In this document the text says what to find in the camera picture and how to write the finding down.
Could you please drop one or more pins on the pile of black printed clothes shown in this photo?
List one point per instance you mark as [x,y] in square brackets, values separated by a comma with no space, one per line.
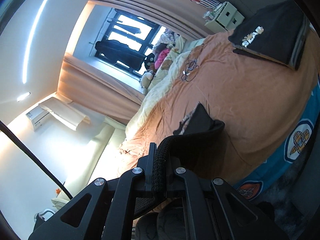
[272,27]

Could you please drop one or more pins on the white plush toy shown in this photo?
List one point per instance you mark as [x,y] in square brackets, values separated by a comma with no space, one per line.
[147,78]

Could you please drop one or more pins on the small orange ornament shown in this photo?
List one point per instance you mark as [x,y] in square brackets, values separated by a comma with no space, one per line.
[58,191]

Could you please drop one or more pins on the ceiling light strip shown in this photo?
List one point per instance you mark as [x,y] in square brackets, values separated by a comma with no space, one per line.
[37,30]

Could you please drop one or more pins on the black printed t-shirt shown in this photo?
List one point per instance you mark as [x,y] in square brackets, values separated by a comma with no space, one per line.
[200,127]

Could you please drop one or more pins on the pink curtain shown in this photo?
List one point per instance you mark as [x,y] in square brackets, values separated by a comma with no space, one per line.
[155,7]
[100,85]

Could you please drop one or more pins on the cream nightstand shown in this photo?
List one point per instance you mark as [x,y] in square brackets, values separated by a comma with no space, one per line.
[225,16]

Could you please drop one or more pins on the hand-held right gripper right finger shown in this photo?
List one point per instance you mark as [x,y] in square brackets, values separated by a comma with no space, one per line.
[176,180]

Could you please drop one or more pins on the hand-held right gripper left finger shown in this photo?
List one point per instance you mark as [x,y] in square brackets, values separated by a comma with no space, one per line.
[151,165]

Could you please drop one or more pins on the hanging white cloth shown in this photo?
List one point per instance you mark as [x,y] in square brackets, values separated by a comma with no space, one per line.
[65,112]

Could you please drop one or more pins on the white pillow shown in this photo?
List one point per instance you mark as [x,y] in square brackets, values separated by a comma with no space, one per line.
[60,202]

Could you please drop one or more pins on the floral cloth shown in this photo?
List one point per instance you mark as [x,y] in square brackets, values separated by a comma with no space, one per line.
[165,38]

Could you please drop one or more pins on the orange blanket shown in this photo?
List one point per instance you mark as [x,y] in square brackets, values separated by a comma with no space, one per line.
[250,100]

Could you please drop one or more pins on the white air conditioner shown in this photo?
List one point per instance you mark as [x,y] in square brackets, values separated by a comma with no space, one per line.
[37,117]

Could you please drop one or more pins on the black framed window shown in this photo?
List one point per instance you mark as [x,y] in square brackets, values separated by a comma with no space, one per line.
[127,38]

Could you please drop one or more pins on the black plush toy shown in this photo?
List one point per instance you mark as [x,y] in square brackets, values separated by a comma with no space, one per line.
[150,60]

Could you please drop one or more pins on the blue printed bed sheet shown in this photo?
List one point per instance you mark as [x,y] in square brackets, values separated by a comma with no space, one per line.
[297,145]

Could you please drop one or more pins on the pink plush toy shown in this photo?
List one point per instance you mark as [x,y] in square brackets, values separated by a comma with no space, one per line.
[161,56]

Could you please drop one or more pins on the hanging black coat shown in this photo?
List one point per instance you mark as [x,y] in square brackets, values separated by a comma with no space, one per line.
[120,52]

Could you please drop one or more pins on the hanging dark garment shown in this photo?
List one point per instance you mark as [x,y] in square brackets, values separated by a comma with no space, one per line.
[132,28]

